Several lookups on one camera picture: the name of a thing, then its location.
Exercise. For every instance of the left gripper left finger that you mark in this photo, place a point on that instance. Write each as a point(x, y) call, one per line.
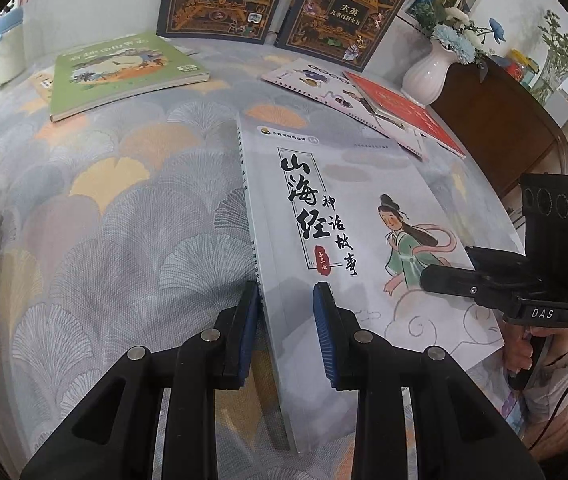
point(112, 431)

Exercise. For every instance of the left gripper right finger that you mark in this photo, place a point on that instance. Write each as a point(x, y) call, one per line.
point(458, 432)

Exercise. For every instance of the grey mythology story book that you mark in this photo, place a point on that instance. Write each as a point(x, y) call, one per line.
point(353, 213)

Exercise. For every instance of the green cover picture book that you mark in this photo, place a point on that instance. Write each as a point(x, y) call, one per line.
point(117, 69)

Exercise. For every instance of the pink right sleeve forearm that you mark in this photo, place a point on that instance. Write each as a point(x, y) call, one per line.
point(546, 398)

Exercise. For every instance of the right hand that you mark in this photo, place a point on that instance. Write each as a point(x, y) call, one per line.
point(518, 350)

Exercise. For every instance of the dark wooden cabinet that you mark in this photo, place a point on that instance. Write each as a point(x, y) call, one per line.
point(503, 128)

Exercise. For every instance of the patterned fan motif mat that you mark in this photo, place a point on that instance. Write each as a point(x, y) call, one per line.
point(124, 225)

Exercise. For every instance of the red cover book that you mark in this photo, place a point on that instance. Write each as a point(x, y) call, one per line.
point(393, 106)

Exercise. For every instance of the white flower vase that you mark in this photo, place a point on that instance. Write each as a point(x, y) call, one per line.
point(424, 81)

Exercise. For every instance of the blue white artificial flowers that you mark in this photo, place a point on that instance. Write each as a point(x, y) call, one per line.
point(451, 28)

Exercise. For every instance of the white spiral figure book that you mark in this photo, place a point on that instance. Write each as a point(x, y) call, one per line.
point(337, 92)

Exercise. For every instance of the right dark ornate encyclopedia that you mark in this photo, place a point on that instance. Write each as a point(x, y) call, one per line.
point(345, 32)

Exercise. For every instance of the white bottle blue cap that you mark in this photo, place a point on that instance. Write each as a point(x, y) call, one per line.
point(12, 47)

